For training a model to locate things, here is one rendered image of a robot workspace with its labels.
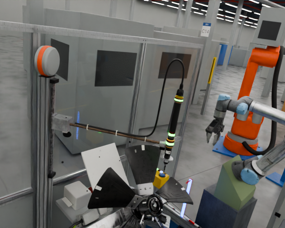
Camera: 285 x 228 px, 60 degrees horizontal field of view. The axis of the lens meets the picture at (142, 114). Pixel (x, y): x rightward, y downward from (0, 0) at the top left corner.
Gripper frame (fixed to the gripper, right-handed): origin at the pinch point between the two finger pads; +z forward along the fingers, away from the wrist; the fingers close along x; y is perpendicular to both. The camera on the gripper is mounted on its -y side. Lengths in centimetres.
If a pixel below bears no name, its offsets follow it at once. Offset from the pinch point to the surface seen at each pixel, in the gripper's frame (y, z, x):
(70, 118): -83, -15, 48
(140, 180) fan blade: -58, 15, 10
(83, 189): -65, 46, 55
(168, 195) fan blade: -43.1, 24.5, -1.5
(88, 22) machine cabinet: 50, -65, 236
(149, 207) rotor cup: -65, 20, -5
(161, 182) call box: -18.9, 38.1, 21.5
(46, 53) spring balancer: -95, -50, 54
